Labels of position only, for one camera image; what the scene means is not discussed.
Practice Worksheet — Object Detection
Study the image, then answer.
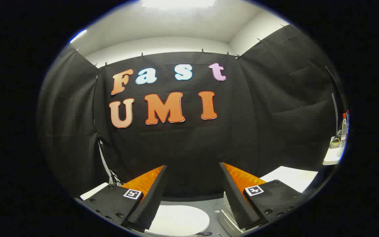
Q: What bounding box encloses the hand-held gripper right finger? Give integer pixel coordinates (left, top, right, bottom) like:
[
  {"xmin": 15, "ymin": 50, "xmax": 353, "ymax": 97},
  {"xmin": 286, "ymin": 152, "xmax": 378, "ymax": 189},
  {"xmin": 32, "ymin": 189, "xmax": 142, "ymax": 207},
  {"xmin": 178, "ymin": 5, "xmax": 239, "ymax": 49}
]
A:
[{"xmin": 219, "ymin": 162, "xmax": 308, "ymax": 231}]

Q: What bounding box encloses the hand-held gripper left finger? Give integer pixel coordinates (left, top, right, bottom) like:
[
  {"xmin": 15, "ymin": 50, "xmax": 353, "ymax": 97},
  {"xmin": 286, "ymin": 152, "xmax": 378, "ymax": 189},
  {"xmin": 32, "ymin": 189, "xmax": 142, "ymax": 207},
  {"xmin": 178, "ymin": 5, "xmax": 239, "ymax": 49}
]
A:
[{"xmin": 74, "ymin": 165, "xmax": 169, "ymax": 233}]

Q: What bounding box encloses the white toilet lid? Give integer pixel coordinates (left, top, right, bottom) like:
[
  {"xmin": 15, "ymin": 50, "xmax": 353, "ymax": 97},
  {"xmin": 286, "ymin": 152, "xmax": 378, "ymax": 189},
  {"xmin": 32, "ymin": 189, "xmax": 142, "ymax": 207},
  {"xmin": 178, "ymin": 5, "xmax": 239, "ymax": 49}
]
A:
[{"xmin": 143, "ymin": 205, "xmax": 210, "ymax": 236}]

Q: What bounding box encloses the white drawer cabinet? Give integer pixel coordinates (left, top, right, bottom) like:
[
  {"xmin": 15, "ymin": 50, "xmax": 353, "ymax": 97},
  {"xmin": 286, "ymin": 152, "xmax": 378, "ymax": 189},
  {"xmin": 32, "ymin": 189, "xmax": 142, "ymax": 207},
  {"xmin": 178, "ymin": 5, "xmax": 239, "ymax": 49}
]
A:
[{"xmin": 219, "ymin": 192, "xmax": 246, "ymax": 236}]

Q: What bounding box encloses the white stand pole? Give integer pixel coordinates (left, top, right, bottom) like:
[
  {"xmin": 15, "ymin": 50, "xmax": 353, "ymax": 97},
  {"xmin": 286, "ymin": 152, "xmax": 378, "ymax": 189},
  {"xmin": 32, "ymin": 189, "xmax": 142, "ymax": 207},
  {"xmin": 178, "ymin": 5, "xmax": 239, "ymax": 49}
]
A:
[{"xmin": 97, "ymin": 138, "xmax": 125, "ymax": 185}]

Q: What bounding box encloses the black backdrop cloth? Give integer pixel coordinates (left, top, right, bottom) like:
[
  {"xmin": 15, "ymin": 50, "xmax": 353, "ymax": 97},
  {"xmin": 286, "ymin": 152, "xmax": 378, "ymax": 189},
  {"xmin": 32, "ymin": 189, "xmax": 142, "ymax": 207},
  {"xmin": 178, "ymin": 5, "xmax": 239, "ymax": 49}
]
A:
[{"xmin": 38, "ymin": 25, "xmax": 345, "ymax": 202}]

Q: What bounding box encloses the small white table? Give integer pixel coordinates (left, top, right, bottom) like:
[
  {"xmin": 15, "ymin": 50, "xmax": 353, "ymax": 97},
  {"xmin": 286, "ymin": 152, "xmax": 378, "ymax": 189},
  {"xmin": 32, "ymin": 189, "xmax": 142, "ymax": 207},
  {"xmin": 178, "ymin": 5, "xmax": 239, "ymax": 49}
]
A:
[{"xmin": 322, "ymin": 136, "xmax": 345, "ymax": 166}]

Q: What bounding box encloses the clear plastic bottle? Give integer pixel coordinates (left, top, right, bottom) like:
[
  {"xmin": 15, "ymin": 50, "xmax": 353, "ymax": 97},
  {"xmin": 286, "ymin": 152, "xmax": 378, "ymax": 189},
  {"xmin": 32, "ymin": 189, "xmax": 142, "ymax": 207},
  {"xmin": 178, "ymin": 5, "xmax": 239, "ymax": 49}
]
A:
[{"xmin": 337, "ymin": 113, "xmax": 350, "ymax": 158}]

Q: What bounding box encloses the ceiling light panel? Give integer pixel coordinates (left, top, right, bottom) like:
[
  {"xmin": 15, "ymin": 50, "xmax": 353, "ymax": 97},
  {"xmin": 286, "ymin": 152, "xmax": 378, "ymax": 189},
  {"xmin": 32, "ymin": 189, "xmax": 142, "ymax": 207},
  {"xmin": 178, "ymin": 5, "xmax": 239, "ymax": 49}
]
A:
[
  {"xmin": 141, "ymin": 0, "xmax": 217, "ymax": 9},
  {"xmin": 69, "ymin": 29, "xmax": 88, "ymax": 43}
]

